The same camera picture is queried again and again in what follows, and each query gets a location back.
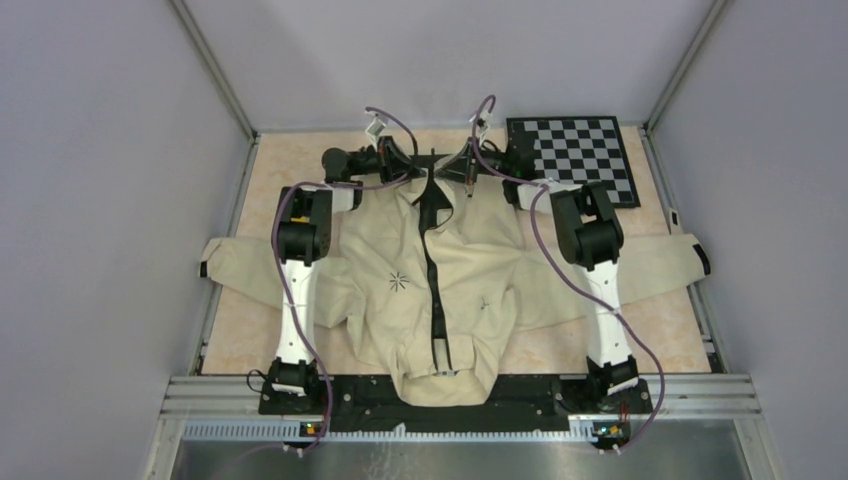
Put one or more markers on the black white checkerboard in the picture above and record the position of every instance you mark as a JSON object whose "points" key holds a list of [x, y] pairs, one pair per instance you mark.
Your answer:
{"points": [[577, 150]]}

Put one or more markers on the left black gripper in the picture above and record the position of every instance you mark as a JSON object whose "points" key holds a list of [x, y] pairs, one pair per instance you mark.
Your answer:
{"points": [[391, 163]]}

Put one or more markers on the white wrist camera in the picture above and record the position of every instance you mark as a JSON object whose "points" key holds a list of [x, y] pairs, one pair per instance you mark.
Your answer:
{"points": [[480, 123], [375, 128]]}

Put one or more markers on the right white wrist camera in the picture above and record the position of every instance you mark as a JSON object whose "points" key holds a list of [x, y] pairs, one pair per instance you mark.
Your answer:
{"points": [[480, 123]]}

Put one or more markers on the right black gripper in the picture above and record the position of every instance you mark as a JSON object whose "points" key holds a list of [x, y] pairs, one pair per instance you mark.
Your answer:
{"points": [[461, 166]]}

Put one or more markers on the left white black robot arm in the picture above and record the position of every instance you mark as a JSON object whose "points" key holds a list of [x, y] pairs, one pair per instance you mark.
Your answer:
{"points": [[301, 240]]}

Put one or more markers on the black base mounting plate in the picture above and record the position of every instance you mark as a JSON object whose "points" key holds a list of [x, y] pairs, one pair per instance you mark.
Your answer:
{"points": [[457, 404]]}

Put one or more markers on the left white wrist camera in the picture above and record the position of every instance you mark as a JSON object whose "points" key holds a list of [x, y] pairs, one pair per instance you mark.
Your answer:
{"points": [[375, 128]]}

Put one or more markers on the aluminium frame rail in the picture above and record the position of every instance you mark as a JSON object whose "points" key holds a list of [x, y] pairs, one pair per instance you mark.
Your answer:
{"points": [[225, 407]]}

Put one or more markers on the cream zip-up jacket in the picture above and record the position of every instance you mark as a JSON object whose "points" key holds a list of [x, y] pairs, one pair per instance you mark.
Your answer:
{"points": [[432, 290]]}

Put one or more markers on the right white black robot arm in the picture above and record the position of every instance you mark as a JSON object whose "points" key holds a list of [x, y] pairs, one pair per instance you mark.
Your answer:
{"points": [[589, 238]]}

